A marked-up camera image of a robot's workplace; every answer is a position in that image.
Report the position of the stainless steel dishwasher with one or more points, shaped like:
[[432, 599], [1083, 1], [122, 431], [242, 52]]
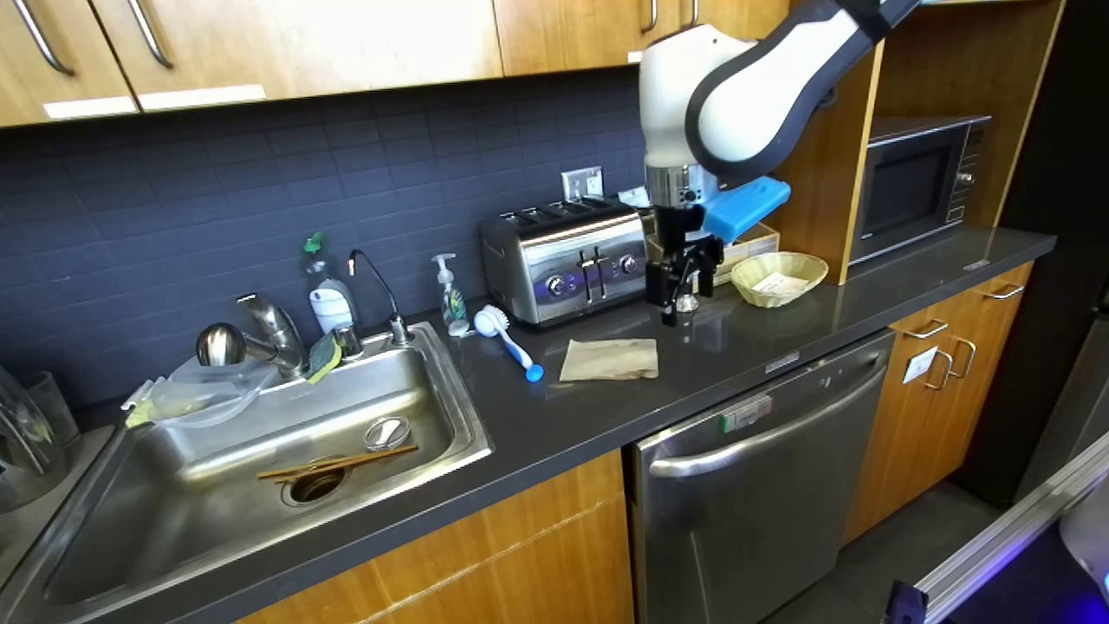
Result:
[[751, 521]]

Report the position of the woven wicker basket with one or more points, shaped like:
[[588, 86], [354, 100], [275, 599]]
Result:
[[782, 278]]

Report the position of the blue white dish brush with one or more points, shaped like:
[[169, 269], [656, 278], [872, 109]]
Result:
[[494, 319]]

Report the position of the wooden wall cabinet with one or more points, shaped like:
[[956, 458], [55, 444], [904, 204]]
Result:
[[290, 35]]

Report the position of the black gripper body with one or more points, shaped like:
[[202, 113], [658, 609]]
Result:
[[680, 236]]

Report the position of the wooden base cabinet with drawers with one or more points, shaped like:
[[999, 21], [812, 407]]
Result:
[[922, 452]]

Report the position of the wooden microwave shelf unit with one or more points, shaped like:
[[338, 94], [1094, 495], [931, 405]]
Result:
[[826, 174]]

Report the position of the white wall outlet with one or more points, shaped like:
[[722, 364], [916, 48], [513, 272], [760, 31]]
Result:
[[583, 183]]

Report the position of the round metal sink stopper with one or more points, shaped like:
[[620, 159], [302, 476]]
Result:
[[390, 436]]

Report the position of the thin black curved faucet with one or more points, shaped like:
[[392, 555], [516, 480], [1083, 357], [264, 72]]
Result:
[[399, 332]]

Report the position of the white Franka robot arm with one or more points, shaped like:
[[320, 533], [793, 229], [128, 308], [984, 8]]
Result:
[[763, 93]]

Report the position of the stainless steel microwave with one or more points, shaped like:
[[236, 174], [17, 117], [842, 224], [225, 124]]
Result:
[[913, 185]]

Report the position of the aluminium frame rail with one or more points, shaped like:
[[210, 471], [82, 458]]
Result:
[[1006, 525]]

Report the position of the blue cloth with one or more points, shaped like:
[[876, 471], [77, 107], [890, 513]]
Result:
[[751, 206]]

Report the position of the wooden chopstick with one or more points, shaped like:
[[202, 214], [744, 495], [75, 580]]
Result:
[[346, 462], [312, 472]]

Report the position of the yellow green sponge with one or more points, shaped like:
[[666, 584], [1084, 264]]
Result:
[[324, 361]]

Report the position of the clear glass jar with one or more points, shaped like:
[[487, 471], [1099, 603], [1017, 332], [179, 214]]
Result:
[[35, 439]]

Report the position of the metal ladle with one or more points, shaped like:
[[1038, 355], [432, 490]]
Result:
[[216, 345]]

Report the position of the stainless steel sink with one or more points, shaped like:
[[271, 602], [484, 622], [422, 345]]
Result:
[[230, 496]]

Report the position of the chrome faucet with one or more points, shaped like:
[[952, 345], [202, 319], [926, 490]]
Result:
[[275, 324]]

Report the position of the clear plastic bag pile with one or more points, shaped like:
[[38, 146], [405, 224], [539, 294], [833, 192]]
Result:
[[186, 399]]

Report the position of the red white dishwasher sticker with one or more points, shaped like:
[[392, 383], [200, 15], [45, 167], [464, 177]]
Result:
[[745, 413]]

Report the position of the clear dish soap bottle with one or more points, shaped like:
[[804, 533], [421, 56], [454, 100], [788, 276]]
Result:
[[330, 304]]

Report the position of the white cabinet label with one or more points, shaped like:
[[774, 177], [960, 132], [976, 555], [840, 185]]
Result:
[[920, 364]]

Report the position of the stainless steel toaster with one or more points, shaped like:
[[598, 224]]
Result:
[[558, 264]]

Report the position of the crumpled white paper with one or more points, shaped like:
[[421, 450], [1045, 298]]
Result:
[[495, 566]]

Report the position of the clear pump soap bottle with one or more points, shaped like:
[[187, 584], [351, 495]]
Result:
[[454, 311]]

